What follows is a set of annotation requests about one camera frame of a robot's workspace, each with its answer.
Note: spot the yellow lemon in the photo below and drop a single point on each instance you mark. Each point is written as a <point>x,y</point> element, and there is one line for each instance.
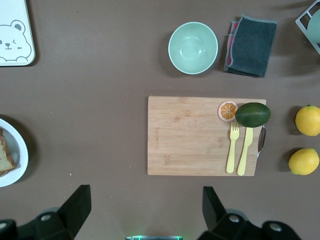
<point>308,120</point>
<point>303,161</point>

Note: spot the pink cloth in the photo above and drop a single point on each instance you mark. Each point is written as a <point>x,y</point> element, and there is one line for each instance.
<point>229,45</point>

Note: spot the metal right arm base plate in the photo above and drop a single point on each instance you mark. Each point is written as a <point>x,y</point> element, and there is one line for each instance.
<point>153,237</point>

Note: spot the dark green avocado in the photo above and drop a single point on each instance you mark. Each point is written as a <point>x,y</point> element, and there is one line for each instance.
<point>252,115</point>

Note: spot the brown bread slice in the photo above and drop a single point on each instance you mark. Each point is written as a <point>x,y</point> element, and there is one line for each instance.
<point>6,155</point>
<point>3,172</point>

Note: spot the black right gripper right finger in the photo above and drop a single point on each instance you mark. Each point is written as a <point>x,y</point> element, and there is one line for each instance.
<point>215,212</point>

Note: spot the grey folded cloth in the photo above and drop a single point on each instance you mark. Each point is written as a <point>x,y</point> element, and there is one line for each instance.
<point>252,45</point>

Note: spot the orange slice toy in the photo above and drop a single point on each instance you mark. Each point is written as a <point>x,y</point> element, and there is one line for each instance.
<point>225,111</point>

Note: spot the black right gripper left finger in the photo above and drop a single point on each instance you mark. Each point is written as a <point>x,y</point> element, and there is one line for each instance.
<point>75,210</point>

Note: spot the white round plate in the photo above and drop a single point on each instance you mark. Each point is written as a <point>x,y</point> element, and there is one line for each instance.
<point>20,155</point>

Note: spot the yellow plastic fork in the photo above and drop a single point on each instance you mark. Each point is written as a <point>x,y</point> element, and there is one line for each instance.
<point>232,150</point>

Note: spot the pale green bowl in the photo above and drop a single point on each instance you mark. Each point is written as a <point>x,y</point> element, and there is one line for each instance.
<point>192,47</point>

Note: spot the wooden cutting board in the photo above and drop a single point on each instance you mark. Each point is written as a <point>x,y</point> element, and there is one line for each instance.
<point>187,137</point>

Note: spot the yellow plastic knife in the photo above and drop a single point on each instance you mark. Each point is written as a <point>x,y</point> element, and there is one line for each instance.
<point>245,150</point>

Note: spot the cream bear print tray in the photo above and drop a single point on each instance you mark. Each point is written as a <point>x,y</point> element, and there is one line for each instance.
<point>15,15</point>

